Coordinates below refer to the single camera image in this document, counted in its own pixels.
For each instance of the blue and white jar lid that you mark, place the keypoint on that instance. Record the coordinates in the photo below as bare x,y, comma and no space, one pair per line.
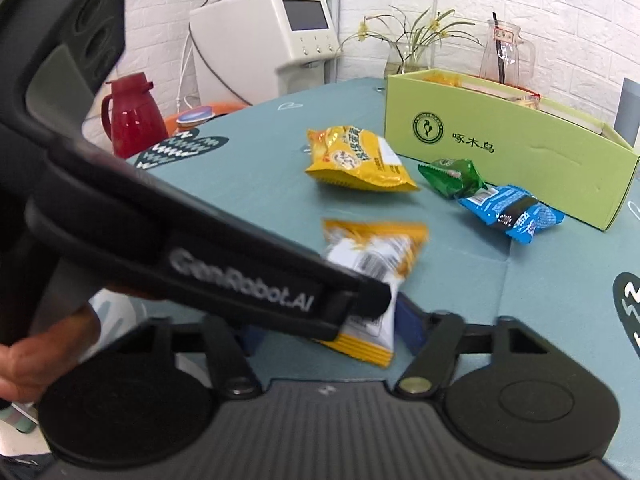
195,116

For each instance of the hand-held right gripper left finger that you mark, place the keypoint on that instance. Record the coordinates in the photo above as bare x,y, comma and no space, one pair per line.
227,355

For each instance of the small dark green packet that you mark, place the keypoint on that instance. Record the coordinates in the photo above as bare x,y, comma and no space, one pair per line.
450,180

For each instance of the green potted plant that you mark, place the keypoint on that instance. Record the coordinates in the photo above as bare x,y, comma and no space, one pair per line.
410,35

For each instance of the light green cardboard box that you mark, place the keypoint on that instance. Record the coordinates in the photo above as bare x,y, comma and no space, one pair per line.
525,160

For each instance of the yellow snack bag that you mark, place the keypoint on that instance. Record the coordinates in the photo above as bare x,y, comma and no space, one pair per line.
350,160

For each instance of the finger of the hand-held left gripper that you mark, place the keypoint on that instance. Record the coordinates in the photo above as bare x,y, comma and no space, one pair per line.
367,300

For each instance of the white appliance with screen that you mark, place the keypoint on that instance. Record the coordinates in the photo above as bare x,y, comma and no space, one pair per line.
240,45

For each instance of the teal printed tablecloth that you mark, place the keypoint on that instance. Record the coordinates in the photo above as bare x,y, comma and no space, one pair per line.
260,185

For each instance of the orange stool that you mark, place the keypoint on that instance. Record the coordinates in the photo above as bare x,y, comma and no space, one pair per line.
225,108

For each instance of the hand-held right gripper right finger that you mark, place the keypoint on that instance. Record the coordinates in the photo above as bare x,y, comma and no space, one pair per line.
410,322

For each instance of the glass pitcher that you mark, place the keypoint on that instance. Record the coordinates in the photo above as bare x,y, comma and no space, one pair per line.
500,55

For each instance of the blue snack packet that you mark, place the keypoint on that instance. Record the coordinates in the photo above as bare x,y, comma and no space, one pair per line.
505,207

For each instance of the white and yellow snack packet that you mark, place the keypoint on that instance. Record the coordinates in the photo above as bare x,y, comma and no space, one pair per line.
380,250

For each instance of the grey post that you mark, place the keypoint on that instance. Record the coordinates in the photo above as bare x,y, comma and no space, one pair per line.
629,110

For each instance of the person's left hand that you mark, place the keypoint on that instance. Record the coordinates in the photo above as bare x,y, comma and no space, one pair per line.
30,365

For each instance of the red thermos jug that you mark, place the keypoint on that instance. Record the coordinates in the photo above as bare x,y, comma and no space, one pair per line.
135,120

